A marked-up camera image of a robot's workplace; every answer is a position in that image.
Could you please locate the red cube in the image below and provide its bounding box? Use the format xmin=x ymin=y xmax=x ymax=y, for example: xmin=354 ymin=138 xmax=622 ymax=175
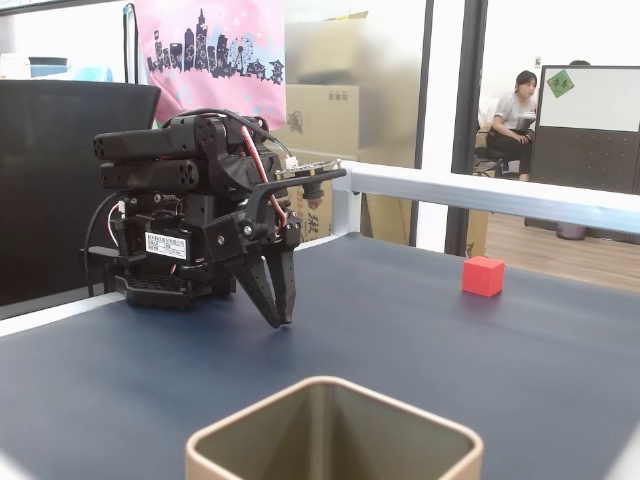
xmin=460 ymin=255 xmax=505 ymax=297

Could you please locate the beige square metal container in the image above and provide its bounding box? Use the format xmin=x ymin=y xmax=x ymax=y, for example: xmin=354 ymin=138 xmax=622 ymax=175
xmin=184 ymin=375 xmax=485 ymax=480

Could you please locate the cardboard box with red print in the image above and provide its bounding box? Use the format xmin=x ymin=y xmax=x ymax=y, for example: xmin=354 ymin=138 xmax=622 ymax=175
xmin=287 ymin=182 xmax=335 ymax=245

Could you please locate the plain brown cardboard box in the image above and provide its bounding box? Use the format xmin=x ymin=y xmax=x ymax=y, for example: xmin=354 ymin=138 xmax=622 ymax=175
xmin=284 ymin=83 xmax=361 ymax=162

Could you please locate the pink skyline banner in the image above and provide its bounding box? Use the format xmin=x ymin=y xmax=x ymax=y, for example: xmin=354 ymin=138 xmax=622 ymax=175
xmin=133 ymin=0 xmax=287 ymax=132

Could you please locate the cardboard box behind frosted glass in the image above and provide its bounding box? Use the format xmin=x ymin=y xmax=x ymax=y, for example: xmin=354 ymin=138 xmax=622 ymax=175
xmin=284 ymin=12 xmax=372 ymax=86

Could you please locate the person's black office chair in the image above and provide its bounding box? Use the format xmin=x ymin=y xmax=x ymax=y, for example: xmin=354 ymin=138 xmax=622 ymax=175
xmin=473 ymin=127 xmax=522 ymax=179

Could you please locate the person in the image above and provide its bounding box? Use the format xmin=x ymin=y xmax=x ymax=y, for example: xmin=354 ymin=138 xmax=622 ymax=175
xmin=487 ymin=69 xmax=540 ymax=182

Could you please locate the black partition with whiteboard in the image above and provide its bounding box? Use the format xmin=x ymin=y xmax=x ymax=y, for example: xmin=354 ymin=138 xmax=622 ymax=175
xmin=529 ymin=64 xmax=640 ymax=196

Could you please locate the green diamond paper sign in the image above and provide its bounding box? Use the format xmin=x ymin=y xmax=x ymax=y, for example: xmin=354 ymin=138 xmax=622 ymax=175
xmin=545 ymin=68 xmax=576 ymax=99

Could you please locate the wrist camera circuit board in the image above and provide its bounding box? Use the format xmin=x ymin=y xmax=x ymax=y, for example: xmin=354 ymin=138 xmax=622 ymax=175
xmin=273 ymin=157 xmax=347 ymax=211

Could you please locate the black power cable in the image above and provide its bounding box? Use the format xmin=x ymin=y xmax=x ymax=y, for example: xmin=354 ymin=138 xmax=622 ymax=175
xmin=83 ymin=192 xmax=125 ymax=297

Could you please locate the silver aluminium table frame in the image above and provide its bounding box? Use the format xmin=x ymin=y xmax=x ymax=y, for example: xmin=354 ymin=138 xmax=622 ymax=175
xmin=0 ymin=160 xmax=640 ymax=480

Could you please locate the black glass wall post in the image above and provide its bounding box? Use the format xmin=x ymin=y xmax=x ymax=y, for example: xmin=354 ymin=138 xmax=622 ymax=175
xmin=444 ymin=0 xmax=489 ymax=257

